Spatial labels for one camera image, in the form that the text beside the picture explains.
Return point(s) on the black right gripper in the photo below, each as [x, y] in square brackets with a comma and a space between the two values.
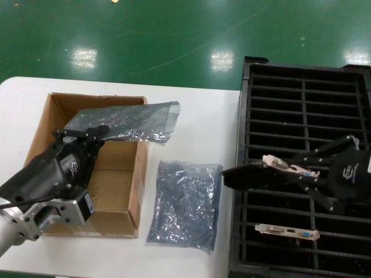
[350, 176]

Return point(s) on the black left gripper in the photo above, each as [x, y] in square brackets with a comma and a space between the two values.
[49, 172]

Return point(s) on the antistatic bag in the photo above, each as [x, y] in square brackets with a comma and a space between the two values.
[185, 202]
[130, 121]

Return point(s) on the graphics card with metal bracket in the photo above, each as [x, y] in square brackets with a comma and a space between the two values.
[266, 230]
[246, 176]

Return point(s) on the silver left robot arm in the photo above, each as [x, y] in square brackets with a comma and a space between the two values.
[8, 228]

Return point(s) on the brown cardboard box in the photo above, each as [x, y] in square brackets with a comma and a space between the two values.
[43, 130]

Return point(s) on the black slotted plastic container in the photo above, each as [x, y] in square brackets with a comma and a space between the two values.
[290, 69]

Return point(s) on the flat empty antistatic bag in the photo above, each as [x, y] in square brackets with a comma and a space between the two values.
[185, 202]

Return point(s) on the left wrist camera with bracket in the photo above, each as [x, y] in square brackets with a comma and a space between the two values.
[58, 214]

